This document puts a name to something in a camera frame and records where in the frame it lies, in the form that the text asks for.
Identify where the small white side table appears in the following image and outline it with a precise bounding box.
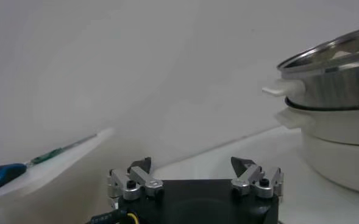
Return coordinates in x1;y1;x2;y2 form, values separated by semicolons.
0;127;116;204

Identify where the perforated steel steamer basket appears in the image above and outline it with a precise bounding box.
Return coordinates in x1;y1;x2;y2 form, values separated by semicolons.
261;24;359;112

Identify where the green handled knife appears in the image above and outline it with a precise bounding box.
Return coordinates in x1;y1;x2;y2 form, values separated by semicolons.
26;133;98;167

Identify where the blue computer mouse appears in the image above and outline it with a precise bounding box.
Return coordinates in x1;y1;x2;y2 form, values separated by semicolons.
0;163;27;195

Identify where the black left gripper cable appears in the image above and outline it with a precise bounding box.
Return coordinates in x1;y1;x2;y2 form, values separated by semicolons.
86;209;139;224

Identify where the white electric cooking pot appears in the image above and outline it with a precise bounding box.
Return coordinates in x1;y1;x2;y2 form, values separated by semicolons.
275;97;359;196

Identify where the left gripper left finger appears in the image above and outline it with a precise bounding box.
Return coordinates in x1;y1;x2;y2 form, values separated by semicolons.
107;156;165;201

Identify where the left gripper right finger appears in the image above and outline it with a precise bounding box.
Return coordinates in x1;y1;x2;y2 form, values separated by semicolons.
230;156;285;200

